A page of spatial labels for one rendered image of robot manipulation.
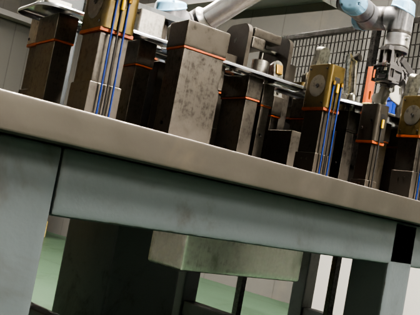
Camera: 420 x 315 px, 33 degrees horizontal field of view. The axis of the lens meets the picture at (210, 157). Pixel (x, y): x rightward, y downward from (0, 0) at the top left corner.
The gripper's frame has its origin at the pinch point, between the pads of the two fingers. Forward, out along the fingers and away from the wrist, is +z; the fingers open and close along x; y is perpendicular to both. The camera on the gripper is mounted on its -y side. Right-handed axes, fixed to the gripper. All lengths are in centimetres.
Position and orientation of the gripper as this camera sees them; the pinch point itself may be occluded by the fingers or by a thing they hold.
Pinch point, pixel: (389, 112)
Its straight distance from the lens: 230.3
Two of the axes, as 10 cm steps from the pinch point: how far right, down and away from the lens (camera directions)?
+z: -1.9, 9.8, -0.7
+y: -8.1, -1.9, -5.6
